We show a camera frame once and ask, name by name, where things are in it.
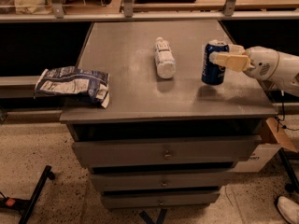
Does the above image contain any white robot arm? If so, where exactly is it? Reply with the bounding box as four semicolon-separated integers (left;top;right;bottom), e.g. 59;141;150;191
208;45;299;96

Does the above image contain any middle grey drawer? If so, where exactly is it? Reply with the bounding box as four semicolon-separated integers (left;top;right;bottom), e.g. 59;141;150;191
91;170;234;192

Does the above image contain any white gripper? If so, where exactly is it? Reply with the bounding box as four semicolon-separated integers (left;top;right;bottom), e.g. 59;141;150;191
208;44;278;80

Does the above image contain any black stand leg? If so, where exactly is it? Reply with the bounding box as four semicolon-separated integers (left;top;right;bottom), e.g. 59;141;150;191
0;165;55;224

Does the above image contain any blue white chip bag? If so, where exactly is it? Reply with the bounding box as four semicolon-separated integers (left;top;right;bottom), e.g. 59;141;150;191
35;66;109;108

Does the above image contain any grey drawer cabinet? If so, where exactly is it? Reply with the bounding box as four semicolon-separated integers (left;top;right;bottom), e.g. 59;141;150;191
61;21;275;197

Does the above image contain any top grey drawer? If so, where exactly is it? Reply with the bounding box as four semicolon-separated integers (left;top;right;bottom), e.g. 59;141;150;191
72;135;262;168

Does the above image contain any black chair leg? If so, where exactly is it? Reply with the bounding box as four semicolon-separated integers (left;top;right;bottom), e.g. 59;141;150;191
278;148;299;193

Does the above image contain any grey drawer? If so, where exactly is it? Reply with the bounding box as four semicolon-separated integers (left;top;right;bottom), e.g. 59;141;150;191
101;190;220;209
91;170;234;192
72;135;262;168

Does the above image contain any metal shelf rail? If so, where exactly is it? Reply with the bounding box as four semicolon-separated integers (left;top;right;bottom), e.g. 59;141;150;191
0;10;299;23

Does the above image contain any white cardboard box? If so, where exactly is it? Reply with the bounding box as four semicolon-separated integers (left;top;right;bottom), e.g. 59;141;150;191
234;118;298;174

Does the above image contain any black cable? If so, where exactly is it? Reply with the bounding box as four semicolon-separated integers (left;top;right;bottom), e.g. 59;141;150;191
274;89;299;133

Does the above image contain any blue pepsi can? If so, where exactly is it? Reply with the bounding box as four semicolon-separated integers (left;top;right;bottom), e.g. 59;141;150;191
202;40;229;85

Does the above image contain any white shoe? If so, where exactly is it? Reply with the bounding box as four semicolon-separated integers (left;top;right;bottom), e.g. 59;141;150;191
277;196;299;224

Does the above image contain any white plastic bottle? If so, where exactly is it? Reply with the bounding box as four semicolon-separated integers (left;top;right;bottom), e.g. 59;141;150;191
154;37;176;79

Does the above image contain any bottom grey drawer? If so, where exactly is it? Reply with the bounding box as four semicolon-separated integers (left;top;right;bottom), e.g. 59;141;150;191
101;190;220;209

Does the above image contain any blue cross base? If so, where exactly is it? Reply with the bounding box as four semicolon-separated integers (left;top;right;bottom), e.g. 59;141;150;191
138;208;168;224

